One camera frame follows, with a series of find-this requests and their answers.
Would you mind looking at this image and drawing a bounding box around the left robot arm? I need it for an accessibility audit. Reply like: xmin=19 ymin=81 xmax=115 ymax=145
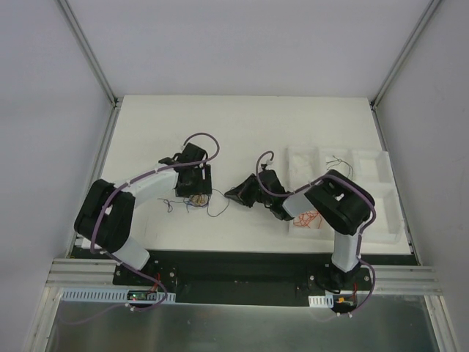
xmin=74 ymin=142 xmax=212 ymax=285

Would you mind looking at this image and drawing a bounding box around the right white cable duct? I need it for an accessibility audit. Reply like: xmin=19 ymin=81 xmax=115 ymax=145
xmin=308 ymin=295 xmax=334 ymax=309

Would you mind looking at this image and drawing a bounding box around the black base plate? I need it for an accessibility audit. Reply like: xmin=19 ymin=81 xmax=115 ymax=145
xmin=109 ymin=249 xmax=374 ymax=305

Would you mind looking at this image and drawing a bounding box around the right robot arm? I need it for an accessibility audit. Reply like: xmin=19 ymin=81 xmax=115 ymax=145
xmin=224 ymin=169 xmax=376 ymax=293

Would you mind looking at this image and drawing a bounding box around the orange cable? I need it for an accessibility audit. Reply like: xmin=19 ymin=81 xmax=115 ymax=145
xmin=292 ymin=209 xmax=323 ymax=229

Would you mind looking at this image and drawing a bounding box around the left white cable duct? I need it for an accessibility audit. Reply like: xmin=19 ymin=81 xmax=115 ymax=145
xmin=62 ymin=288 xmax=176 ymax=304

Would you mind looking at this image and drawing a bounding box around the white compartment tray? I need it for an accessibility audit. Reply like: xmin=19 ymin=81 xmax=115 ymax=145
xmin=284 ymin=145 xmax=404 ymax=245

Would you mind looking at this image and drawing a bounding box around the aluminium frame post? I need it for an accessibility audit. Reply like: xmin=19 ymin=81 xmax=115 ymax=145
xmin=54 ymin=0 xmax=118 ymax=106
xmin=370 ymin=0 xmax=444 ymax=111

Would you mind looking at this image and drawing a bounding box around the right aluminium frame post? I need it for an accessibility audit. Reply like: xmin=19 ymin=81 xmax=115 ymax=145
xmin=370 ymin=0 xmax=444 ymax=111

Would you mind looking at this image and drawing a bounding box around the white cable duct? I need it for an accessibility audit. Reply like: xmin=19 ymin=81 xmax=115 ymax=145
xmin=62 ymin=288 xmax=176 ymax=304
xmin=308 ymin=295 xmax=334 ymax=309

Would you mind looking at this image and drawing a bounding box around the coloured cable bundle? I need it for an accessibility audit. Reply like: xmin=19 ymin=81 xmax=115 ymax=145
xmin=157 ymin=188 xmax=230 ymax=218

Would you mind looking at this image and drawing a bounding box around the left aluminium frame post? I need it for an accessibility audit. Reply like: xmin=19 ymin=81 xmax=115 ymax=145
xmin=54 ymin=0 xmax=118 ymax=106

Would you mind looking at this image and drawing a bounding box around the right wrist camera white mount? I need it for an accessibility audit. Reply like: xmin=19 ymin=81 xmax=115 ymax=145
xmin=261 ymin=159 xmax=273 ymax=169

